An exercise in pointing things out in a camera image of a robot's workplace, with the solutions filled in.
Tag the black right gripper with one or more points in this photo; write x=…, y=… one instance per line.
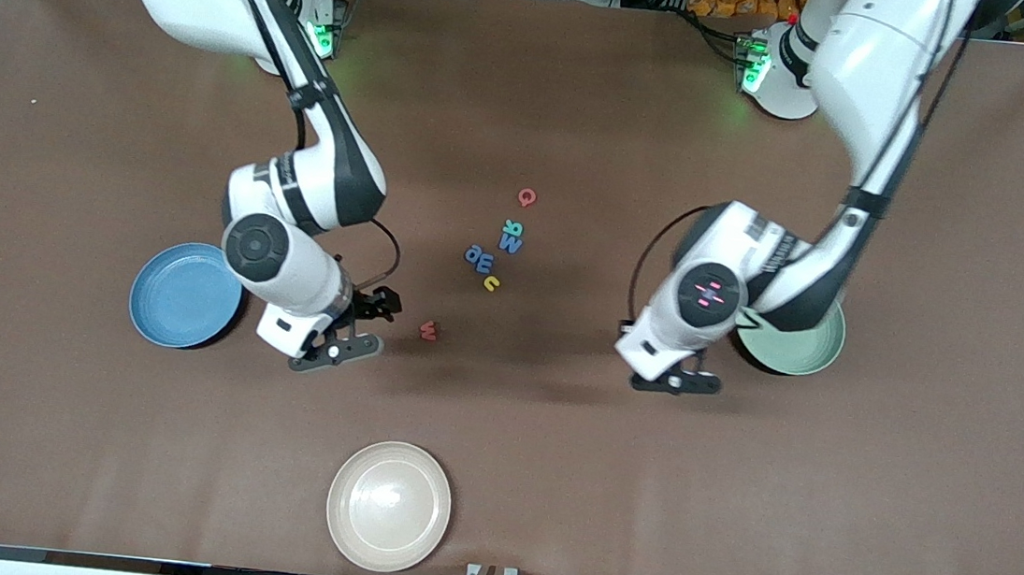
x=370, y=306

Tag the red foam letter w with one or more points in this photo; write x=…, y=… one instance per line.
x=429, y=333

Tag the blue three-pronged foam letter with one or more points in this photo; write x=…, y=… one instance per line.
x=482, y=263

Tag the dark blue foam letter d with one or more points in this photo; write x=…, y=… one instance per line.
x=479, y=251

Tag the blue foam letter M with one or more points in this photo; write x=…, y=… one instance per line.
x=510, y=246

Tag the teal foam letter R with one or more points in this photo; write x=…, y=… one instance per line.
x=508, y=228

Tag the red foam letter Q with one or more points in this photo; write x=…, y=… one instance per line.
x=522, y=196

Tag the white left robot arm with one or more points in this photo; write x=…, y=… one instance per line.
x=871, y=68

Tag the pale green round plate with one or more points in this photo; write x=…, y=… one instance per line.
x=807, y=349

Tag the yellow foam letter c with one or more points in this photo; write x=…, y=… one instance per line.
x=487, y=283

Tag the brown table mat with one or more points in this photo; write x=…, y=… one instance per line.
x=553, y=442

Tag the beige round plate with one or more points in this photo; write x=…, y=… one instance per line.
x=388, y=506

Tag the blue round plate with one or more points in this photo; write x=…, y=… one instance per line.
x=178, y=293

